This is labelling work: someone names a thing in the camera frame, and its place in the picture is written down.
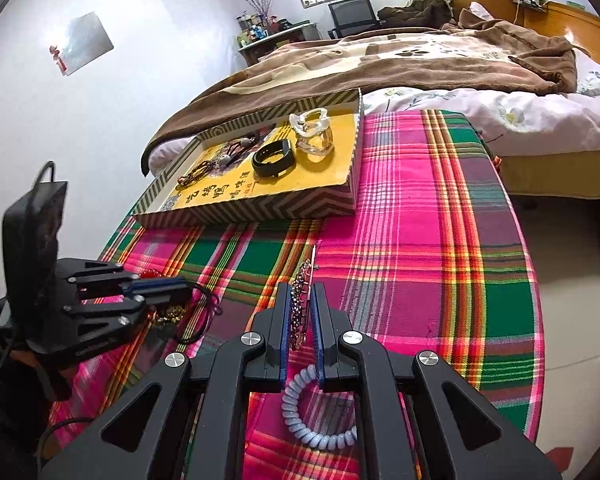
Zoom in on black wristband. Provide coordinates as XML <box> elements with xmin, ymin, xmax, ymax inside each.
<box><xmin>251</xmin><ymin>139</ymin><xmax>297</xmax><ymax>178</ymax></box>

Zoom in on black hair tie gold beads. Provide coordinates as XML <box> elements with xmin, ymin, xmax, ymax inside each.
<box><xmin>172</xmin><ymin>280</ymin><xmax>223</xmax><ymax>346</ymax></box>

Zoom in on dark cloth pile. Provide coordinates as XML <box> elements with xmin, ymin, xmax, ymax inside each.
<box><xmin>377</xmin><ymin>0</ymin><xmax>456</xmax><ymax>28</ymax></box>

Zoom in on group of bottles and jars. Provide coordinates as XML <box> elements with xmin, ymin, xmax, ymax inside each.
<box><xmin>236</xmin><ymin>12</ymin><xmax>293</xmax><ymax>46</ymax></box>

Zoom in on patterned cardboard box tray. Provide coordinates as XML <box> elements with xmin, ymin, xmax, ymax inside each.
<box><xmin>131</xmin><ymin>87</ymin><xmax>365</xmax><ymax>228</ymax></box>

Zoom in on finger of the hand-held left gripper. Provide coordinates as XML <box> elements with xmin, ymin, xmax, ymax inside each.
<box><xmin>55</xmin><ymin>258</ymin><xmax>191</xmax><ymax>302</ymax></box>
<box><xmin>62</xmin><ymin>294</ymin><xmax>153</xmax><ymax>343</ymax></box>

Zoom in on wooden headboard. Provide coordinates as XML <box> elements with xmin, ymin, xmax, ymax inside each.
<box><xmin>522</xmin><ymin>0</ymin><xmax>600</xmax><ymax>76</ymax></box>

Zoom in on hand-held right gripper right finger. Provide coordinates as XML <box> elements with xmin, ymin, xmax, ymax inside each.
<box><xmin>310</xmin><ymin>282</ymin><xmax>563</xmax><ymax>480</ymax></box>

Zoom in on small desk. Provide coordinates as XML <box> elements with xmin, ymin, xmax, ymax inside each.
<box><xmin>238</xmin><ymin>22</ymin><xmax>321</xmax><ymax>66</ymax></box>

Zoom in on silver wall poster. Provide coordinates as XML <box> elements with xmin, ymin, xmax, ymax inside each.
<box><xmin>50</xmin><ymin>16</ymin><xmax>115</xmax><ymax>77</ymax></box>

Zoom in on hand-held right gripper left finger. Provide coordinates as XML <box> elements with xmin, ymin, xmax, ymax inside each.
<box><xmin>37</xmin><ymin>282</ymin><xmax>293</xmax><ymax>480</ymax></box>

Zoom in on gold chain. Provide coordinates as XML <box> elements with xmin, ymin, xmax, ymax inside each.
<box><xmin>152</xmin><ymin>305</ymin><xmax>186</xmax><ymax>328</ymax></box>

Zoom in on light blue spiral hair tie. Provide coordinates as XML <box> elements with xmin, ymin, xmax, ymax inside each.
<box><xmin>281</xmin><ymin>364</ymin><xmax>358</xmax><ymax>451</ymax></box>

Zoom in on pink green plaid cloth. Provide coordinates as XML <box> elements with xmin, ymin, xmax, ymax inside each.
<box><xmin>45</xmin><ymin>109</ymin><xmax>546</xmax><ymax>480</ymax></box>

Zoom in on dark braided bracelet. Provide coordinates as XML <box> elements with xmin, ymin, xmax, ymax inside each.
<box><xmin>177</xmin><ymin>159</ymin><xmax>218</xmax><ymax>187</ymax></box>

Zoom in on rhinestone hair clip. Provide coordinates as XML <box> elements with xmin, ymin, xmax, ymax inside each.
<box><xmin>290</xmin><ymin>242</ymin><xmax>318</xmax><ymax>351</ymax></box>

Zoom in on black office chair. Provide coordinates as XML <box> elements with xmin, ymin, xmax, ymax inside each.
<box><xmin>327</xmin><ymin>0</ymin><xmax>386</xmax><ymax>40</ymax></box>

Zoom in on bed with floral sheet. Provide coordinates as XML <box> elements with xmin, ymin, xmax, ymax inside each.
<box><xmin>147</xmin><ymin>50</ymin><xmax>600</xmax><ymax>198</ymax></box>

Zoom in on brown patterned blanket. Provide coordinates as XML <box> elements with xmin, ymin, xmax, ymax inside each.
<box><xmin>141</xmin><ymin>7</ymin><xmax>578</xmax><ymax>178</ymax></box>

